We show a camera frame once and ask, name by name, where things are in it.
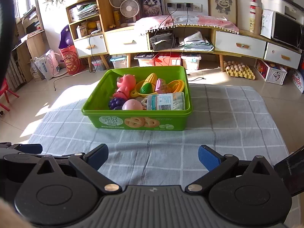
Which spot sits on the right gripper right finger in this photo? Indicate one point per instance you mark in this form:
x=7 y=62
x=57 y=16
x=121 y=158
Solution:
x=219 y=166

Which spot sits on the clear storage box blue lid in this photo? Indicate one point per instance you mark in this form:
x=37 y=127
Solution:
x=119 y=61

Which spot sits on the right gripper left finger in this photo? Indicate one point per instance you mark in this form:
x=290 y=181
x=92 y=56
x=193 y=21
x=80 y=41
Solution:
x=87 y=166

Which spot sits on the black microwave oven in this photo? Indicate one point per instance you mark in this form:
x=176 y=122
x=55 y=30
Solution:
x=280 y=28

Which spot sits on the pink rectangular block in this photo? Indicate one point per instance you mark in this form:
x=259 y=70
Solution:
x=160 y=86

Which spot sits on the pink capsule ball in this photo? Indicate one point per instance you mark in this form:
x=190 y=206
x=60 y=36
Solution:
x=132 y=104

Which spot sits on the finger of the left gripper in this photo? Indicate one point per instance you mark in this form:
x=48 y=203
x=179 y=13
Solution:
x=30 y=148

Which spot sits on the red plastic chair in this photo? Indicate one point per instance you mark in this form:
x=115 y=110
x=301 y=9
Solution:
x=4 y=90

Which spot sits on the orange toy bowl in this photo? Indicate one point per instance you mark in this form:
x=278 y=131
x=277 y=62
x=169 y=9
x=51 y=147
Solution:
x=176 y=86

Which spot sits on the pink lace cloth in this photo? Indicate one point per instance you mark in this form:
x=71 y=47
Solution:
x=154 y=23

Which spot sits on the pink pig toy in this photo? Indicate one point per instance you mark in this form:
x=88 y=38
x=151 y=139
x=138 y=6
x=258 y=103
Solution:
x=125 y=85

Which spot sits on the yellow toy corn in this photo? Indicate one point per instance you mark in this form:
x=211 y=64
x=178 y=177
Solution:
x=149 y=84

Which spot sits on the yellow egg tray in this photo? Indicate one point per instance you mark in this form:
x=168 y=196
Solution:
x=234 y=69

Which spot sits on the white plastic bag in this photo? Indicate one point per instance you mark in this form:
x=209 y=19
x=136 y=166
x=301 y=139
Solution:
x=47 y=64

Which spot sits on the red paper bag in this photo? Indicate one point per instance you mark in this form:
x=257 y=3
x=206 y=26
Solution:
x=73 y=63

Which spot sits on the green plastic bin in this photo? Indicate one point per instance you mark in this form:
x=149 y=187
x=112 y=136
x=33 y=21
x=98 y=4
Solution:
x=141 y=98

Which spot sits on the black bag on shelf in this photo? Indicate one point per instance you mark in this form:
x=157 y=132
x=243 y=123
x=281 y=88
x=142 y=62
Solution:
x=163 y=41

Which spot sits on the white desk fan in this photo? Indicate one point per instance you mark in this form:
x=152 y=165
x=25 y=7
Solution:
x=129 y=10

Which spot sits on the clear cotton swab jar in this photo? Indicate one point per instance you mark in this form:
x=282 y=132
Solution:
x=166 y=102

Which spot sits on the wooden tv cabinet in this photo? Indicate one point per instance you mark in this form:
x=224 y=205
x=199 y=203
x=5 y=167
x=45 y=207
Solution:
x=91 y=23

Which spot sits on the cartoon girl picture frame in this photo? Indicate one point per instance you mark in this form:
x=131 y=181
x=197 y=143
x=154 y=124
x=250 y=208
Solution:
x=224 y=9

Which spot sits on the cat picture frame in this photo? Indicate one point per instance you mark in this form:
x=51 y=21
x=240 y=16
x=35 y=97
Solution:
x=149 y=8

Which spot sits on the red storage box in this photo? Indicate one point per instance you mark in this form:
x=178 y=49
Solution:
x=168 y=59

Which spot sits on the grey checked tablecloth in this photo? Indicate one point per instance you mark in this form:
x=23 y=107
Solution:
x=229 y=119

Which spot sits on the purple toy grapes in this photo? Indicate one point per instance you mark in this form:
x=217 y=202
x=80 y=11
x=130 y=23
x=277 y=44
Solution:
x=116 y=103

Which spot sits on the white toy crate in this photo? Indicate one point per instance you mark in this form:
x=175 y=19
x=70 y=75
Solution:
x=271 y=72

